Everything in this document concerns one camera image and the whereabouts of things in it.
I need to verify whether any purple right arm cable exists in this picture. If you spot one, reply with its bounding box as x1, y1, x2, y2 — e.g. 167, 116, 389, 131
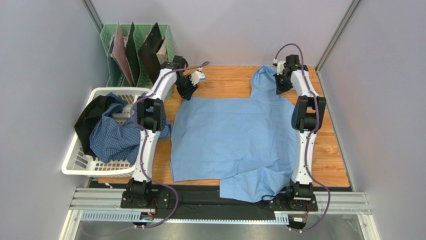
274, 43, 331, 233

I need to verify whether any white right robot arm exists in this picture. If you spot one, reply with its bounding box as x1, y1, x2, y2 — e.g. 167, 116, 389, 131
272, 54, 327, 210

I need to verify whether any black board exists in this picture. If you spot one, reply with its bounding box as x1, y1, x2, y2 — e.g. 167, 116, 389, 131
138, 22, 164, 85

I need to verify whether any corner aluminium profile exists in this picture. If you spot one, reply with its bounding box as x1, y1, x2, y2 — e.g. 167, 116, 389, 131
81, 0, 104, 34
315, 0, 363, 72

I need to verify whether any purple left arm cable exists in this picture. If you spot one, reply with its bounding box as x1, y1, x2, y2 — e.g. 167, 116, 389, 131
129, 61, 211, 229

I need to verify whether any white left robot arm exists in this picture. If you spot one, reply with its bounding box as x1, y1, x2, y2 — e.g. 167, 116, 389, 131
120, 55, 199, 209

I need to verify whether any green plastic file rack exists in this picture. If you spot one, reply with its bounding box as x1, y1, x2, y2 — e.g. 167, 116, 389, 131
100, 24, 176, 89

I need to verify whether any pink board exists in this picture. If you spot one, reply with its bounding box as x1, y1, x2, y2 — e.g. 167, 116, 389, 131
111, 22, 135, 87

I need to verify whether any beige board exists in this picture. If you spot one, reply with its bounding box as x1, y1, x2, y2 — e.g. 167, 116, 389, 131
156, 39, 168, 65

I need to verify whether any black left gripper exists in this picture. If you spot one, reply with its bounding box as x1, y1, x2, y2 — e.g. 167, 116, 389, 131
175, 74, 200, 101

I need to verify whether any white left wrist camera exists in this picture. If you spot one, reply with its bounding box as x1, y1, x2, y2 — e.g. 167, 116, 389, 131
191, 67, 206, 86

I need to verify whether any dark green board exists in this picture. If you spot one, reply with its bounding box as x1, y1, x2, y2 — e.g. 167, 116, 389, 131
126, 22, 140, 87

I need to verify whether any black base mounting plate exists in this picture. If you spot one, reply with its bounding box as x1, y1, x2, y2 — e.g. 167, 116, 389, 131
120, 184, 319, 221

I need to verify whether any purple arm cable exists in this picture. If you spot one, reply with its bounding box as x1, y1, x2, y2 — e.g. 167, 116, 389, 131
274, 43, 331, 233
129, 61, 211, 229

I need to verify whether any left corner aluminium profile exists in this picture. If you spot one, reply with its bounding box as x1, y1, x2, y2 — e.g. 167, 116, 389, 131
81, 0, 104, 34

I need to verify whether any right corner aluminium profile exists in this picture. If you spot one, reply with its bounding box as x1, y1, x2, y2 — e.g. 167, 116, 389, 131
315, 0, 363, 72

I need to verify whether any white plastic laundry basket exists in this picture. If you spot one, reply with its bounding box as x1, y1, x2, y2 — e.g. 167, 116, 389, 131
61, 87, 150, 178

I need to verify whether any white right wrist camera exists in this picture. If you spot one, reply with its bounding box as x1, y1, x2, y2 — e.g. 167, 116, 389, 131
272, 58, 286, 76

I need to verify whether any blue checkered shirt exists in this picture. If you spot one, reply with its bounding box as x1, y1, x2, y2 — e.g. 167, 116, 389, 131
89, 93, 173, 164

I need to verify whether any black garment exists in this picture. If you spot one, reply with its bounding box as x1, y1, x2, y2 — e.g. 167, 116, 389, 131
74, 95, 115, 157

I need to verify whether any aluminium frame rail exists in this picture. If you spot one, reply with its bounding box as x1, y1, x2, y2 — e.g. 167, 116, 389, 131
69, 188, 379, 240

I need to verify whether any light blue long sleeve shirt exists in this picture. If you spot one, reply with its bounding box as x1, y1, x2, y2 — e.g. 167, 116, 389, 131
170, 65, 297, 203

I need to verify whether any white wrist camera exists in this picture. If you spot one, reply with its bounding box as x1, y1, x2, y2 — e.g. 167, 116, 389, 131
191, 67, 206, 86
272, 58, 286, 76

